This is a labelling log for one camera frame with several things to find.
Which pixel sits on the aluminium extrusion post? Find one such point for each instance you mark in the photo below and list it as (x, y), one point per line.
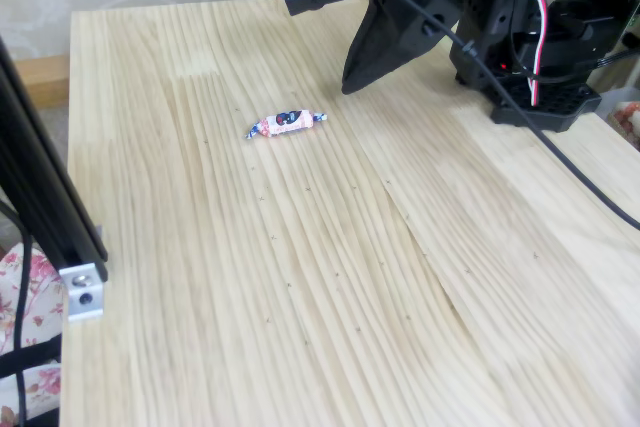
(45, 187)

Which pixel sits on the black robot arm with base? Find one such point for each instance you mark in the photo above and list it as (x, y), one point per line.
(480, 37)

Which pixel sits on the floral patterned cloth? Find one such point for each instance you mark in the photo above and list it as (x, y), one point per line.
(627, 119)
(45, 307)

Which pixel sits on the candy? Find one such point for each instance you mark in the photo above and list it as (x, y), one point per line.
(282, 123)

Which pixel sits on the silver corner bracket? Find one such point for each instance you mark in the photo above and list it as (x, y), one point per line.
(80, 297)

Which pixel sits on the wooden plank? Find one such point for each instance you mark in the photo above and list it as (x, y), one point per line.
(42, 79)

